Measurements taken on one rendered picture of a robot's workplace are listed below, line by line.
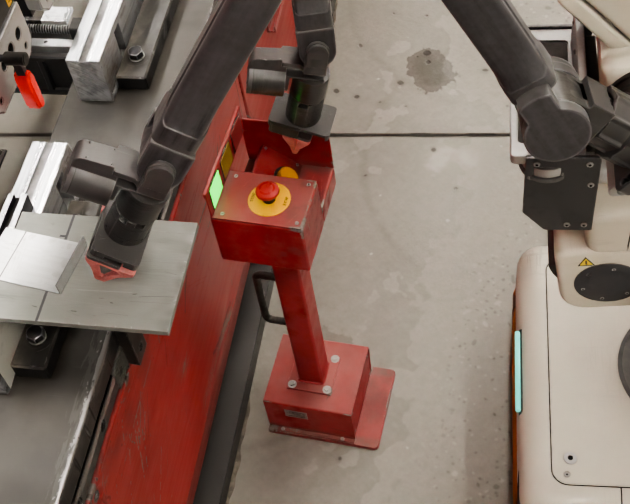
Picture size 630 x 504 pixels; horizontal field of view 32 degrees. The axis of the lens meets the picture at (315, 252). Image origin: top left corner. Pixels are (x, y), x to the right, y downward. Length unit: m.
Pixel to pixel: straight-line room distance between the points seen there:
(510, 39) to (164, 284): 0.58
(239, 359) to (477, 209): 0.72
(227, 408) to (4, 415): 0.95
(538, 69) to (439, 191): 1.60
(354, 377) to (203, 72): 1.27
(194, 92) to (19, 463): 0.59
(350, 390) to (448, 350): 0.29
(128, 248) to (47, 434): 0.30
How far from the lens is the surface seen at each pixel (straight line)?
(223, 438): 2.45
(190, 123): 1.28
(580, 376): 2.21
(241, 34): 1.21
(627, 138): 1.33
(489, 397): 2.50
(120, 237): 1.43
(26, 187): 1.72
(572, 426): 2.16
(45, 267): 1.57
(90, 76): 1.89
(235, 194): 1.86
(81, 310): 1.51
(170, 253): 1.53
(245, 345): 2.56
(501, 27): 1.22
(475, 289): 2.65
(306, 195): 1.84
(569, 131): 1.28
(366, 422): 2.47
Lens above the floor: 2.19
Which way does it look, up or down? 53 degrees down
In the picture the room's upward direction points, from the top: 11 degrees counter-clockwise
